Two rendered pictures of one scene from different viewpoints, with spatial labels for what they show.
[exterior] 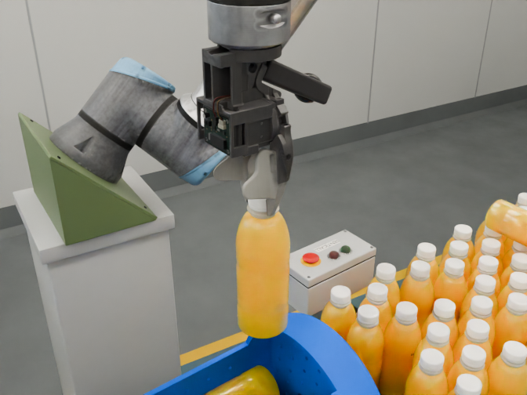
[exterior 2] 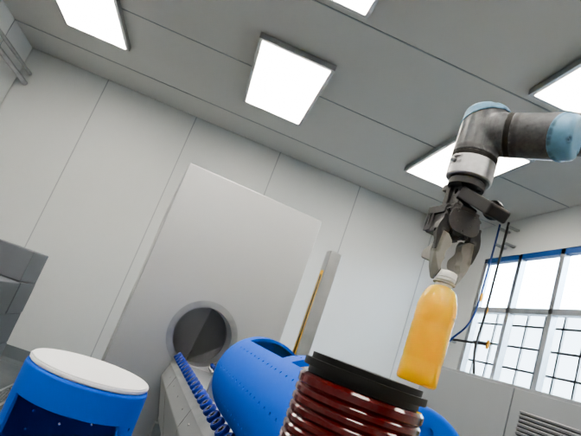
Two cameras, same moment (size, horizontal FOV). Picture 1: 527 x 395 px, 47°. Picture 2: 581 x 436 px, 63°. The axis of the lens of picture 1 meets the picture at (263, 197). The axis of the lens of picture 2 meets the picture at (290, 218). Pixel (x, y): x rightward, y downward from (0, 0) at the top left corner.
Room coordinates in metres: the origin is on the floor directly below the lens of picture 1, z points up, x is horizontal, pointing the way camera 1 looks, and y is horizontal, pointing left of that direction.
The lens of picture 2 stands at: (0.72, -0.93, 1.26)
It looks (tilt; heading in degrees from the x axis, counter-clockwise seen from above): 13 degrees up; 113
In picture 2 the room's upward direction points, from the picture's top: 20 degrees clockwise
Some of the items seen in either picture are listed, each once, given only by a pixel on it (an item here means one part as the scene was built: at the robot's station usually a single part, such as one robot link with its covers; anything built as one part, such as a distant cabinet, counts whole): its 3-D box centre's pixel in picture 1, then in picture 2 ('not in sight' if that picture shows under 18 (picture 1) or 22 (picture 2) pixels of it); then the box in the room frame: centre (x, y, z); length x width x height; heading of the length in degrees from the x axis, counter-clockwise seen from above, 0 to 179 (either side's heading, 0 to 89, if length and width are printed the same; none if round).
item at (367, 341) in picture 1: (363, 356); not in sight; (0.88, -0.20, 1.00); 0.07 x 0.07 x 0.19
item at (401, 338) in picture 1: (400, 353); not in sight; (0.89, -0.27, 1.00); 0.07 x 0.07 x 0.19
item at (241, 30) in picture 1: (250, 22); (469, 173); (0.66, 0.01, 1.69); 0.10 x 0.09 x 0.05; 37
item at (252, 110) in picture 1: (244, 96); (456, 210); (0.66, 0.02, 1.61); 0.09 x 0.08 x 0.12; 127
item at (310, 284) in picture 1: (326, 271); not in sight; (1.09, -0.14, 1.05); 0.20 x 0.10 x 0.10; 127
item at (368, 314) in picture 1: (368, 317); not in sight; (0.88, -0.20, 1.10); 0.04 x 0.04 x 0.02
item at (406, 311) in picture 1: (406, 313); not in sight; (0.89, -0.27, 1.10); 0.04 x 0.04 x 0.02
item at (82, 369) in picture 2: not in sight; (91, 370); (-0.03, 0.06, 1.03); 0.28 x 0.28 x 0.01
